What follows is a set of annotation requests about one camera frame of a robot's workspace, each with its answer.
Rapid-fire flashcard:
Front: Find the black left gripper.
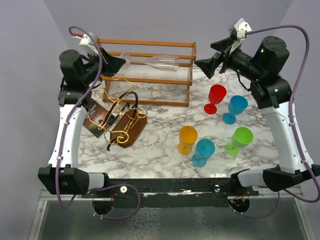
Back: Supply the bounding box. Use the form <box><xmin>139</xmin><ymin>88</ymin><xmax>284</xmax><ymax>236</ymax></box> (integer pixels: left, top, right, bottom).
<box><xmin>81</xmin><ymin>47</ymin><xmax>127</xmax><ymax>85</ymax></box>

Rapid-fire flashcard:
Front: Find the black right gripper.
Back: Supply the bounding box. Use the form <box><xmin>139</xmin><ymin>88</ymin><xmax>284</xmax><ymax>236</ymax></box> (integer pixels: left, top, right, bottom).
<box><xmin>194</xmin><ymin>36</ymin><xmax>264</xmax><ymax>82</ymax></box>

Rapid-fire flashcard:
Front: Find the red plastic wine glass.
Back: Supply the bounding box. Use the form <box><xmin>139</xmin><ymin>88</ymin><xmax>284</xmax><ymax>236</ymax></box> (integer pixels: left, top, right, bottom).
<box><xmin>204</xmin><ymin>84</ymin><xmax>227</xmax><ymax>115</ymax></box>

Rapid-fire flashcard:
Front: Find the clear wine glass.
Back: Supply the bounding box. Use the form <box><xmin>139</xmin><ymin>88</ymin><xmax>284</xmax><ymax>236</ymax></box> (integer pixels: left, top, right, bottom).
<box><xmin>120</xmin><ymin>52</ymin><xmax>180</xmax><ymax>72</ymax></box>

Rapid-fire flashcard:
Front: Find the blue plastic wine glass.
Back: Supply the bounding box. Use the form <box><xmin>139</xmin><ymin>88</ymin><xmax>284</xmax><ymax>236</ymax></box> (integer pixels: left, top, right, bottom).
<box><xmin>222</xmin><ymin>95</ymin><xmax>248</xmax><ymax>125</ymax></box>

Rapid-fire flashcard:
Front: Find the green plastic wine glass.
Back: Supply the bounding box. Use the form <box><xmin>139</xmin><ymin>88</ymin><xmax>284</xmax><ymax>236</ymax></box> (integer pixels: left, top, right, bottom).
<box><xmin>224</xmin><ymin>127</ymin><xmax>254</xmax><ymax>156</ymax></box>

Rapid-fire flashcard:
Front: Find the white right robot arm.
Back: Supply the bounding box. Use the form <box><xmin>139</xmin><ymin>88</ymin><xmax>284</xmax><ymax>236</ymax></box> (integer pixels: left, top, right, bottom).
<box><xmin>194</xmin><ymin>36</ymin><xmax>320</xmax><ymax>196</ymax></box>

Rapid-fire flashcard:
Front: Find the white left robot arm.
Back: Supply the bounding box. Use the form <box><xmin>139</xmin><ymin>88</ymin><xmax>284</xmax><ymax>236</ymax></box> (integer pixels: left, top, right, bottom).
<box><xmin>38</xmin><ymin>48</ymin><xmax>126</xmax><ymax>198</ymax></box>

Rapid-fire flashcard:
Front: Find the wooden wine glass rack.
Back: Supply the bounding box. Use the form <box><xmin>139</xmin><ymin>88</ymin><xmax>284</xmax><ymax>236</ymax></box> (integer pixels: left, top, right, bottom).
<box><xmin>97</xmin><ymin>38</ymin><xmax>197</xmax><ymax>107</ymax></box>

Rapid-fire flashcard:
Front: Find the orange plastic wine glass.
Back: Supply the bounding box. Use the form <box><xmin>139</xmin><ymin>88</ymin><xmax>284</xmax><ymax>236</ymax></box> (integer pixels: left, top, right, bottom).
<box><xmin>177</xmin><ymin>125</ymin><xmax>198</xmax><ymax>155</ymax></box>

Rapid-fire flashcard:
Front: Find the teal plastic wine glass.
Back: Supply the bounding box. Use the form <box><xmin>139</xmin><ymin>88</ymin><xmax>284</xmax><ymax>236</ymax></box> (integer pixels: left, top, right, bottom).
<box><xmin>191</xmin><ymin>138</ymin><xmax>216</xmax><ymax>168</ymax></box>

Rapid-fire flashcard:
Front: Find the dark book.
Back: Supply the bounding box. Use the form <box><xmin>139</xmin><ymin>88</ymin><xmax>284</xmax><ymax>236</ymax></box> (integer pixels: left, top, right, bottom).
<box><xmin>83</xmin><ymin>99</ymin><xmax>108</xmax><ymax>138</ymax></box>

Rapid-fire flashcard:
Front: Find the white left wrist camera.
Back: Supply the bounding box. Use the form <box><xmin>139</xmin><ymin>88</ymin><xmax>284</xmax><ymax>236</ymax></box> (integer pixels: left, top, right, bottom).
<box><xmin>79</xmin><ymin>31</ymin><xmax>98</xmax><ymax>55</ymax></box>

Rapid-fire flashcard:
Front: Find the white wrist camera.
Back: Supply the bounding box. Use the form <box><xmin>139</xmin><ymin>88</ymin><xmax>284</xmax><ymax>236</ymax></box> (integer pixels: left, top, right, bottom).
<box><xmin>228</xmin><ymin>18</ymin><xmax>252</xmax><ymax>40</ymax></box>
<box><xmin>79</xmin><ymin>31</ymin><xmax>98</xmax><ymax>55</ymax></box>

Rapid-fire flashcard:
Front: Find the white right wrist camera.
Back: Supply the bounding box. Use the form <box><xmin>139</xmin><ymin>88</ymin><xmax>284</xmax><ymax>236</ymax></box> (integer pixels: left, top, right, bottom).
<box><xmin>228</xmin><ymin>18</ymin><xmax>252</xmax><ymax>40</ymax></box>

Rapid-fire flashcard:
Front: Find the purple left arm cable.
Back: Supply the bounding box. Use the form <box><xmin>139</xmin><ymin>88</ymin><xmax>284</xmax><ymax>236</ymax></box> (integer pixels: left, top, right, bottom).
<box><xmin>55</xmin><ymin>25</ymin><xmax>141</xmax><ymax>221</ymax></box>

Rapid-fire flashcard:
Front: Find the gold wire glass holder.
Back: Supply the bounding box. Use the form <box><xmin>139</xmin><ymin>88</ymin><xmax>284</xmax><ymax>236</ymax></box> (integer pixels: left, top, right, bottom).
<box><xmin>95</xmin><ymin>73</ymin><xmax>162</xmax><ymax>152</ymax></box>

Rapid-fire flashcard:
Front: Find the black mounting rail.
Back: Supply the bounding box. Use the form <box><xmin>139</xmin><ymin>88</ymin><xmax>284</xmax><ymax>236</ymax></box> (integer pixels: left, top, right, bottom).
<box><xmin>82</xmin><ymin>177</ymin><xmax>259</xmax><ymax>209</ymax></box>

